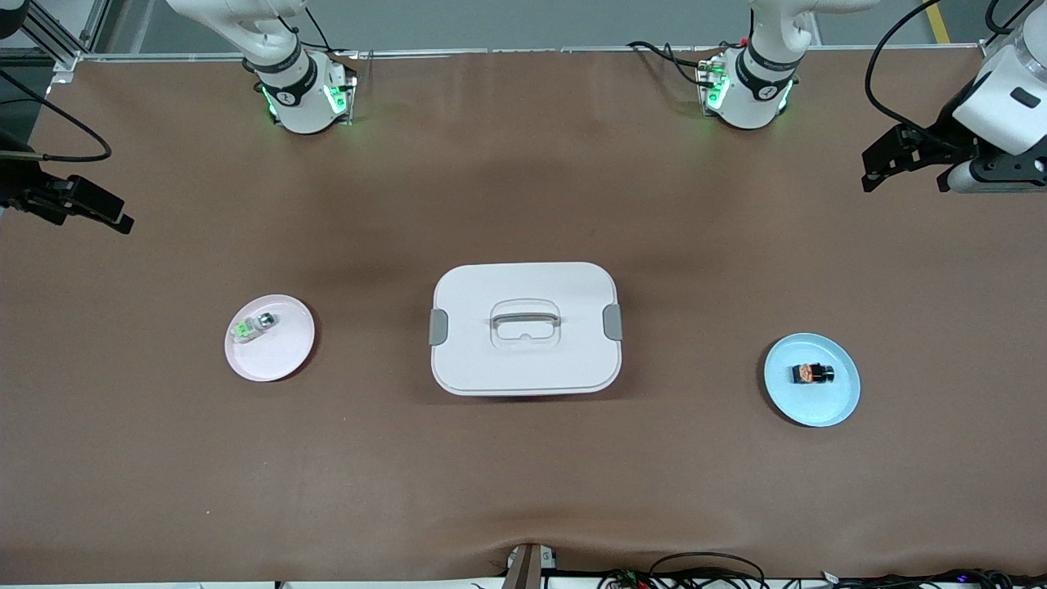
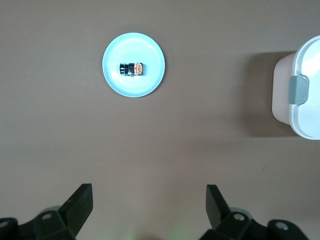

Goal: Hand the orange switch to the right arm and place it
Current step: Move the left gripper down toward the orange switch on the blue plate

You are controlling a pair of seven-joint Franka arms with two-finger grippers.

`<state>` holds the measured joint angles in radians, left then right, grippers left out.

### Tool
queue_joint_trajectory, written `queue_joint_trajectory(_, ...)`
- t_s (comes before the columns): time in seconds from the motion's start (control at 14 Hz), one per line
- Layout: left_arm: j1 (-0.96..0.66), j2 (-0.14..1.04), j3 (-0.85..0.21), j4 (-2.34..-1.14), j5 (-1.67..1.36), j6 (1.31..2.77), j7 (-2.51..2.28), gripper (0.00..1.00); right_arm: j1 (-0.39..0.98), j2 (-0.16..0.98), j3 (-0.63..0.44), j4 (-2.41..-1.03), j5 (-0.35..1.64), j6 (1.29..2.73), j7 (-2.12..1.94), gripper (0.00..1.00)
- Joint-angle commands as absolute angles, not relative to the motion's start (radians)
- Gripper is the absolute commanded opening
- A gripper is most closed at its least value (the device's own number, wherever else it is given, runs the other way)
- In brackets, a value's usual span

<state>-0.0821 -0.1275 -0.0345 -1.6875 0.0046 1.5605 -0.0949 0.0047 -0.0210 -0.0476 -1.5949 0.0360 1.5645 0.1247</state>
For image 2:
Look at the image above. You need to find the light blue round plate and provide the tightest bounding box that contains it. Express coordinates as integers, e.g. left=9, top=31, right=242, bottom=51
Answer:
left=101, top=32, right=166, bottom=98

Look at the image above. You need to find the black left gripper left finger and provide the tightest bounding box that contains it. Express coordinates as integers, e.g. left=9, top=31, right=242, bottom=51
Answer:
left=0, top=183, right=94, bottom=240

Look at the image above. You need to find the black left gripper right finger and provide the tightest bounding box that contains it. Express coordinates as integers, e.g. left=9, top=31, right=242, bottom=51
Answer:
left=201, top=184, right=308, bottom=240

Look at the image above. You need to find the orange and black switch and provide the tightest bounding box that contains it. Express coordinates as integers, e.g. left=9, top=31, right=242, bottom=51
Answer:
left=118, top=61, right=146, bottom=77

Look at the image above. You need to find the white lidded storage box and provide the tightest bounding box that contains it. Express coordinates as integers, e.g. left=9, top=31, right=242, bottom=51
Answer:
left=271, top=34, right=320, bottom=140

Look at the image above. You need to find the brown table cover sheet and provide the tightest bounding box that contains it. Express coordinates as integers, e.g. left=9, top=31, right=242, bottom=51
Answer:
left=0, top=0, right=320, bottom=240

